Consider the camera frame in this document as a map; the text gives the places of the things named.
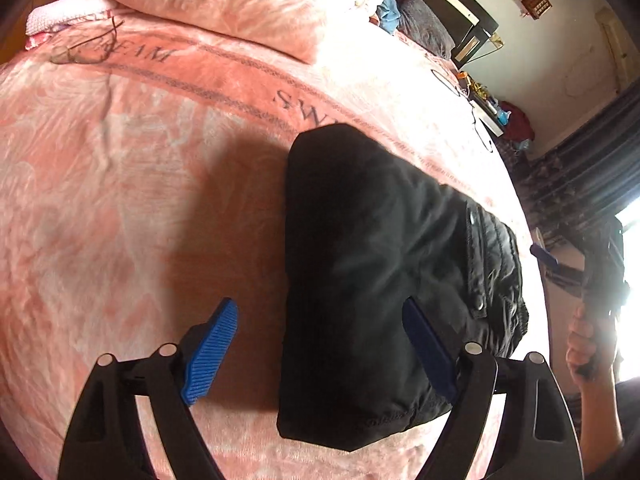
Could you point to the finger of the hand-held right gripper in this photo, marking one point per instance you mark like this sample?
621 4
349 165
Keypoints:
544 256

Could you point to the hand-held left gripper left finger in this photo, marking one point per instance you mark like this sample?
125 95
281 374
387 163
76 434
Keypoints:
210 355

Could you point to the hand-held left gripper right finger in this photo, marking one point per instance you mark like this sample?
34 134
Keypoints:
430 352

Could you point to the black jacket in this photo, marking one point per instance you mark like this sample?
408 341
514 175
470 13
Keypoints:
360 260

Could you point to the person's right forearm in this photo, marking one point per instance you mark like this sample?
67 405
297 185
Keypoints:
600 420

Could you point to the person's right hand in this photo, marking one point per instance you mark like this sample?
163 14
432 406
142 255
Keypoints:
580 342

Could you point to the dark patterned curtain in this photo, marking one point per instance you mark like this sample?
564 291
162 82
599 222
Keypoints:
565 180

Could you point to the dark red cloth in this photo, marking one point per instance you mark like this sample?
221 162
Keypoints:
517 122

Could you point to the black and white nightstand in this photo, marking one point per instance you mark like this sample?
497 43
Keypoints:
487 117

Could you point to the pink floral blanket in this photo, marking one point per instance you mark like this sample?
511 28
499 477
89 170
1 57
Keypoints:
125 185

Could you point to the grey patterned pillow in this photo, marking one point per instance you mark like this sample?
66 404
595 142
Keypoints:
425 25

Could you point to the blue cloth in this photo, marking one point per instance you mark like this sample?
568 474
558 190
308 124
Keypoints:
387 10

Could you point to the pink pillow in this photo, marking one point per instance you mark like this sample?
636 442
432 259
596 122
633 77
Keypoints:
215 0

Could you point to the white knitted cloth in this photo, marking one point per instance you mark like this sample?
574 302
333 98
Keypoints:
65 15

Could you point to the white wall conduit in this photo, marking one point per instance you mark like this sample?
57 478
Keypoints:
614 45

